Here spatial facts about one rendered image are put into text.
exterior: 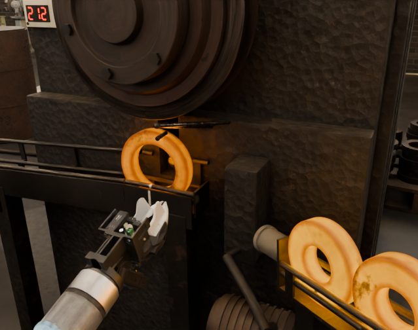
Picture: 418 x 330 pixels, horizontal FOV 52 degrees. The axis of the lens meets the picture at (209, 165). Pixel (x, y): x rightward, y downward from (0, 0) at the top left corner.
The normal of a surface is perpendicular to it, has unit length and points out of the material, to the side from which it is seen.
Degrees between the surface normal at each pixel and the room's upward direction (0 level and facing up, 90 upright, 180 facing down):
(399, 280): 90
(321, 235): 90
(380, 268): 90
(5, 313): 0
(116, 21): 90
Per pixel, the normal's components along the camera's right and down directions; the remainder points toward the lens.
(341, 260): -0.87, 0.19
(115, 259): 0.91, 0.17
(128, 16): -0.43, 0.34
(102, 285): 0.54, -0.45
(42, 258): -0.01, -0.93
